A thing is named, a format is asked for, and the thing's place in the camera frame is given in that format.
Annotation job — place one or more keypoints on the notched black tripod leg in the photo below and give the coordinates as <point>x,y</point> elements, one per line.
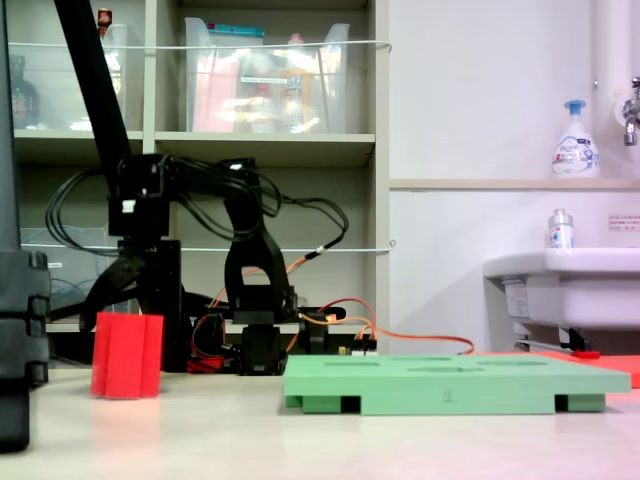
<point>20,310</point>

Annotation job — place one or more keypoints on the pink folder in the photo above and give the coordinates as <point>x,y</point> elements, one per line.
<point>215,100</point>

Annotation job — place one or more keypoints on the large clear plastic bin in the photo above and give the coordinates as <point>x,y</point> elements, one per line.
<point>270,100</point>

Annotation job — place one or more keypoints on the smooth black tripod leg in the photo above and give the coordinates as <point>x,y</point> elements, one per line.
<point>90,60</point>

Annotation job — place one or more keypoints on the green shape hole board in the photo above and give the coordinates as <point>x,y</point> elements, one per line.
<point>400,385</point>

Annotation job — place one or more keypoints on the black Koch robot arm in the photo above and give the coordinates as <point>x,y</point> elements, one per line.
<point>255,260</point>

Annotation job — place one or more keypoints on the orange bottle with pink cap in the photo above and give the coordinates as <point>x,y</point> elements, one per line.
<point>295,85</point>

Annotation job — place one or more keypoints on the beige shelf unit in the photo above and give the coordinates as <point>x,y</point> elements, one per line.
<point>265,145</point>

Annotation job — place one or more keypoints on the clear slanted file bin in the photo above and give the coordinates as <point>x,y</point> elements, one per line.
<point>65,270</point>

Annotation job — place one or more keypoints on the small red flat piece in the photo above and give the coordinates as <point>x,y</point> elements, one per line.
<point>585,355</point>

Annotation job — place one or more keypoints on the red text wall label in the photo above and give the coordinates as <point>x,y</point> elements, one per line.
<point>625,222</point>

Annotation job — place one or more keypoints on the teal book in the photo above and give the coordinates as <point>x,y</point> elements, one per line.
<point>235,31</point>

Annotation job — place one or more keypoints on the small clear sanitizer bottle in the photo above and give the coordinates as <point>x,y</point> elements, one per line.
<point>559,232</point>

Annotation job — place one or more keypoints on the red cross columnar block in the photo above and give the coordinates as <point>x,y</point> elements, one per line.
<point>125,355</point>

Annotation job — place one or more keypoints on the metal faucet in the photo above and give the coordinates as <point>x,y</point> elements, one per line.
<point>630,120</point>

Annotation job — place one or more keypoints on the white sink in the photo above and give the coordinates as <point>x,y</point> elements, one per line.
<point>590,295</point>

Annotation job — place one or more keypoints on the dark glass bottle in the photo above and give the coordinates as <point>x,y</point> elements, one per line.
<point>25,100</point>

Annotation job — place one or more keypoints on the sink mounting bracket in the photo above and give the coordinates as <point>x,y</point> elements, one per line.
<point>575,337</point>

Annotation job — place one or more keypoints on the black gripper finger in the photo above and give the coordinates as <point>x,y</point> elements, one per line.
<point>122,270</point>
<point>171,270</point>

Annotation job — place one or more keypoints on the white soap pump bottle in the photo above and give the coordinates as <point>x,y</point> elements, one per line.
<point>575,155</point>

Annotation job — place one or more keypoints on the small brown capped bottle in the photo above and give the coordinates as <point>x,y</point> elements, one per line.
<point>104,20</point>

